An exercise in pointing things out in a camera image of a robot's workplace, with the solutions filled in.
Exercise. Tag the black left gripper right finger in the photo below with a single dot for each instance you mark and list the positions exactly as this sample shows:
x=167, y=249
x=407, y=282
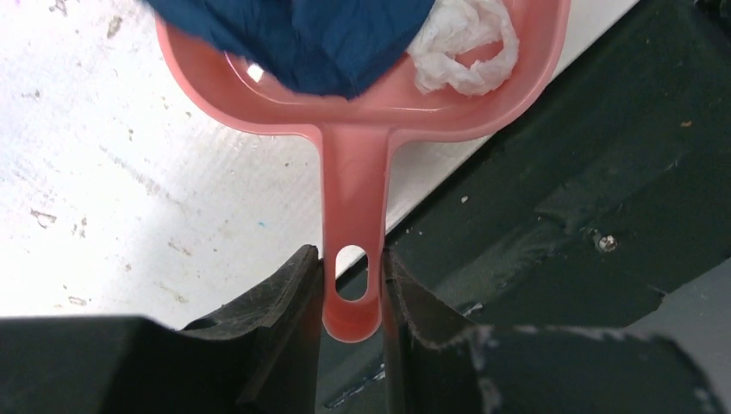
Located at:
x=438, y=361

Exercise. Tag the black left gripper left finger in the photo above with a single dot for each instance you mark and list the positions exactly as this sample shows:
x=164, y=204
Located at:
x=256, y=354

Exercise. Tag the pink plastic dustpan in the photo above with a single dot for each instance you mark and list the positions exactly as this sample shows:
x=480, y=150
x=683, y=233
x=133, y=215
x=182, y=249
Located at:
x=356, y=140

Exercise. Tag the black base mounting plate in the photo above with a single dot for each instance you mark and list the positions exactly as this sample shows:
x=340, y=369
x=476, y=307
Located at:
x=606, y=206

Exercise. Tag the long dark blue paper scrap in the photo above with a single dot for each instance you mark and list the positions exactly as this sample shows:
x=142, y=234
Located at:
x=316, y=47

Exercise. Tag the white paper scrap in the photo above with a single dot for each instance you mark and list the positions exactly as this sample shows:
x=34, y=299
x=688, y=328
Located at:
x=470, y=46

